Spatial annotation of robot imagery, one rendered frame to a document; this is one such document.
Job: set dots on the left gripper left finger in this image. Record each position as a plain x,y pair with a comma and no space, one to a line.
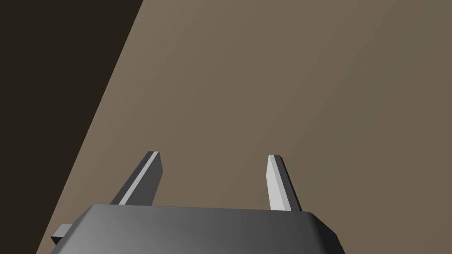
143,185

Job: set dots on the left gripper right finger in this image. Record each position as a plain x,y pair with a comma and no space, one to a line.
279,187

